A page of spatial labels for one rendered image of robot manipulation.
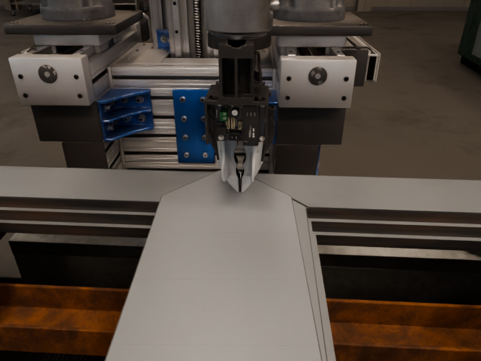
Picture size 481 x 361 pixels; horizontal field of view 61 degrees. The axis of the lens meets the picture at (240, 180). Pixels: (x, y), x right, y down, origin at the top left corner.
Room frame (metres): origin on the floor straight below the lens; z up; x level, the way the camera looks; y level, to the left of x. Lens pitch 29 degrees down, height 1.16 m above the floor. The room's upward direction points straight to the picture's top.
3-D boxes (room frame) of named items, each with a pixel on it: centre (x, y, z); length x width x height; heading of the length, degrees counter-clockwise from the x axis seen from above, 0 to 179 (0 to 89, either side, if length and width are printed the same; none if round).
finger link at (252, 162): (0.47, -0.01, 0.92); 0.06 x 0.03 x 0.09; 176
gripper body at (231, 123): (0.47, 0.00, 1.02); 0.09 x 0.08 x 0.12; 176
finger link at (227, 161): (0.47, 0.02, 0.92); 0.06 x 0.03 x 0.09; 176
